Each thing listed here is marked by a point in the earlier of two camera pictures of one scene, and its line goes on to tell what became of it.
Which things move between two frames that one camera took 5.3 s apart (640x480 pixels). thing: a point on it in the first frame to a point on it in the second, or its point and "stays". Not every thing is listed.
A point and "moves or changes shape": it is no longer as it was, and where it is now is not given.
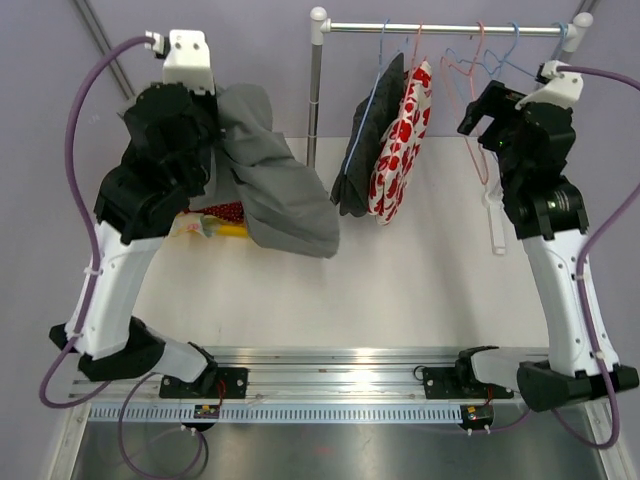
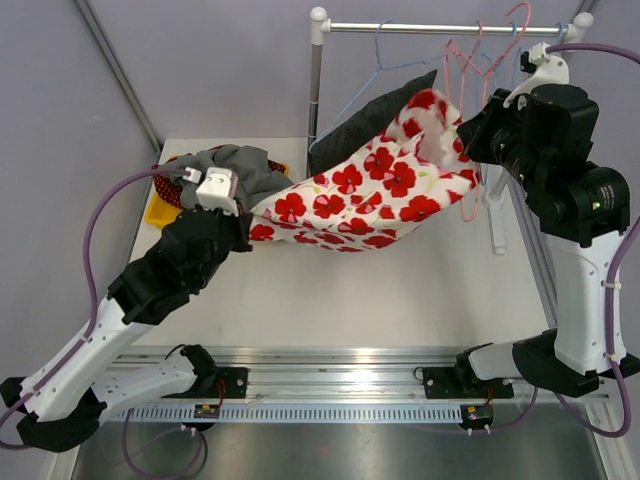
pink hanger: x=469 y=73 to x=470 y=55
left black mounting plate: x=211 y=383 stays
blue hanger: x=371 y=94 to x=379 y=69
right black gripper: x=499 y=103 stays
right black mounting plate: x=452 y=383 stays
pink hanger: x=417 y=63 to x=487 y=74
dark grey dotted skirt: x=373 y=116 to x=350 y=137
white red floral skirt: x=397 y=157 moves or changes shape
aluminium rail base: x=318 y=375 stays
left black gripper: x=211 y=103 to x=241 y=225
